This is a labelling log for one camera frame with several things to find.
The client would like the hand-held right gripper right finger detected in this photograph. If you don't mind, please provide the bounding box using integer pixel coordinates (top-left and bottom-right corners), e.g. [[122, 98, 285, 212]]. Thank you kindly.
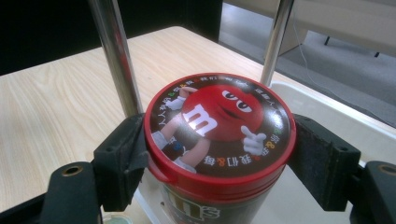
[[287, 113, 362, 212]]

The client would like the black curtain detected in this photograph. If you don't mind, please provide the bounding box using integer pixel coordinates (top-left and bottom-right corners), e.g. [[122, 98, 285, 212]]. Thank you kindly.
[[0, 0, 224, 77]]

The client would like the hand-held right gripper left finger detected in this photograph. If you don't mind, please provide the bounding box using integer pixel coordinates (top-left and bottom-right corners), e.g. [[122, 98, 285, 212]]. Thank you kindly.
[[92, 113, 150, 213]]

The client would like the white two-tier cart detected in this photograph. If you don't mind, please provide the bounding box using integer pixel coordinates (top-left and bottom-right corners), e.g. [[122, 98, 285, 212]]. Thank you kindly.
[[87, 0, 396, 224]]

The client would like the beige wooden cabinet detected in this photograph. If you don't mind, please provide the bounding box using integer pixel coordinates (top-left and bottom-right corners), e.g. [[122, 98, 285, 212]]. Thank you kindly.
[[223, 0, 396, 59]]

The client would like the thin white cable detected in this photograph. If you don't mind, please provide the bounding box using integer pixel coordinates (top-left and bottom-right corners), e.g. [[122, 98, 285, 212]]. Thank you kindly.
[[291, 17, 345, 96]]

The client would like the red-lidded candy can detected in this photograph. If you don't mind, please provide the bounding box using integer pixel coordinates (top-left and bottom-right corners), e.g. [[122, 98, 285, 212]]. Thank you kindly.
[[143, 72, 297, 224]]

